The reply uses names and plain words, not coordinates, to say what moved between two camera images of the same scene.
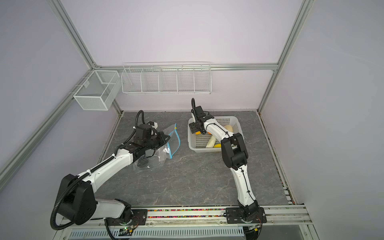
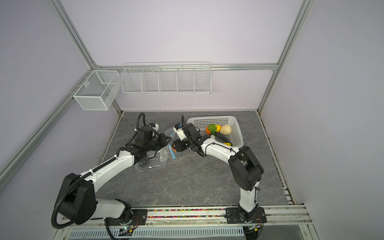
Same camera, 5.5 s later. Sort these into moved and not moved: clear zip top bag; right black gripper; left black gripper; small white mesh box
Moved: right black gripper
Not moved: small white mesh box; left black gripper; clear zip top bag
